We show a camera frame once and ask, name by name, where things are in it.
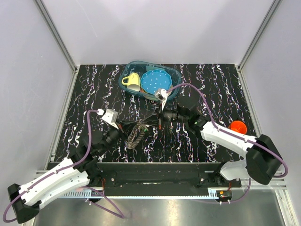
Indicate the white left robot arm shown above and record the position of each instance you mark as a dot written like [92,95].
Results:
[77,170]

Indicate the right aluminium frame post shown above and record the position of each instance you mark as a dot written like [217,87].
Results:
[260,31]

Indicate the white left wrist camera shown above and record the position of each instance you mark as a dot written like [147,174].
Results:
[109,116]

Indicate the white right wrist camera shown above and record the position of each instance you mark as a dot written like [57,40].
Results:
[162,95]

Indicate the orange cup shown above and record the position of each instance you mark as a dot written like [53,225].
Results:
[238,126]

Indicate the blue dotted plate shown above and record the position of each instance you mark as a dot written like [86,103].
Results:
[156,77]

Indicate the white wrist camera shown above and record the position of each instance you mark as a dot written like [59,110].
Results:
[109,116]
[162,95]

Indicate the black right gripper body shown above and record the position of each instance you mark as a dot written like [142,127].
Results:
[171,116]

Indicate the teal plastic bin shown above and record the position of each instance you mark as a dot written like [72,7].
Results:
[142,67]

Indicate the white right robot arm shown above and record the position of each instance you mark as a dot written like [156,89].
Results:
[261,159]

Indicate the left aluminium frame post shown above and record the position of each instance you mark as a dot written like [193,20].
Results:
[52,27]

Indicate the silver metal key disc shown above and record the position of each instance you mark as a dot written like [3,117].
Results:
[135,137]

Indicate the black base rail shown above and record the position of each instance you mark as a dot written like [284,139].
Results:
[159,179]

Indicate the aluminium frame post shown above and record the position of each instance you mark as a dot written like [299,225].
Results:
[260,31]
[52,27]

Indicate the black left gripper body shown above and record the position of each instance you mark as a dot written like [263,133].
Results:
[112,135]

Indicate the yellow mug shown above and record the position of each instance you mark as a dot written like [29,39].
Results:
[132,82]

